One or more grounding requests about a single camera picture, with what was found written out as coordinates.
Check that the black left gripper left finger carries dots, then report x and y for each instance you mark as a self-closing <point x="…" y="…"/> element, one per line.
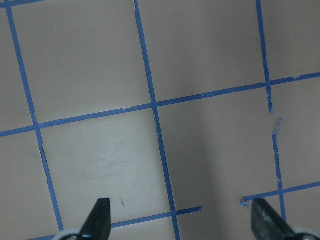
<point x="98" y="224"/>

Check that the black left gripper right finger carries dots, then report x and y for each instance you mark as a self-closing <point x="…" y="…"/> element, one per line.
<point x="266" y="223"/>

